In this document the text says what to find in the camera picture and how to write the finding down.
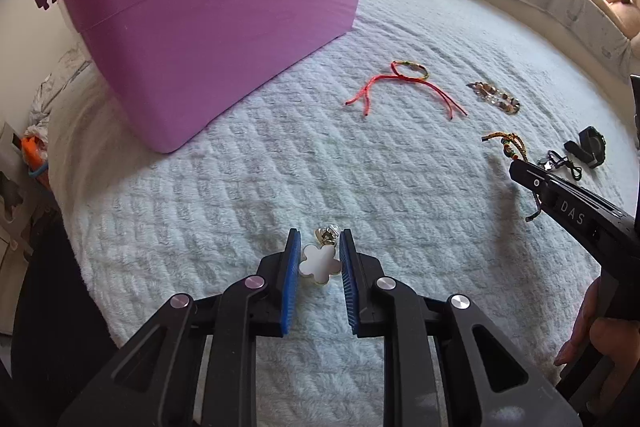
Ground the right hand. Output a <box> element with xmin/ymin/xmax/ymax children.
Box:
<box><xmin>553</xmin><ymin>277</ymin><xmax>639</xmax><ymax>414</ymax></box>

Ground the red cord bracelet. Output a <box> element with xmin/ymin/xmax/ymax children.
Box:
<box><xmin>342</xmin><ymin>59</ymin><xmax>469</xmax><ymax>122</ymax></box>

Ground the brown beaded bracelet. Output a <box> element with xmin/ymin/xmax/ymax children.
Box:
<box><xmin>466</xmin><ymin>80</ymin><xmax>522</xmax><ymax>116</ymax></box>

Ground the small black cord charm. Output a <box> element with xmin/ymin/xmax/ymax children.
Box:
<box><xmin>537</xmin><ymin>150</ymin><xmax>582</xmax><ymax>182</ymax></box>

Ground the white flower pendant necklace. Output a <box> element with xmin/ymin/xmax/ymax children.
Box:
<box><xmin>297</xmin><ymin>224</ymin><xmax>343</xmax><ymax>287</ymax></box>

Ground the orange item on floor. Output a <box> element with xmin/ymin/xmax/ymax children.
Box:
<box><xmin>21</xmin><ymin>136</ymin><xmax>50</xmax><ymax>190</ymax></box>

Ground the braided multicolour bracelet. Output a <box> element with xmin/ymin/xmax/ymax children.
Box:
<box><xmin>482</xmin><ymin>131</ymin><xmax>544</xmax><ymax>223</ymax></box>

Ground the white quilted bed cover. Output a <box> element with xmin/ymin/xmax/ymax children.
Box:
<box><xmin>46</xmin><ymin>0</ymin><xmax>626</xmax><ymax>427</ymax></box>

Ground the pile of clothes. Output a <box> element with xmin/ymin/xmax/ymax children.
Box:
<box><xmin>24</xmin><ymin>44</ymin><xmax>92</xmax><ymax>145</ymax></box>

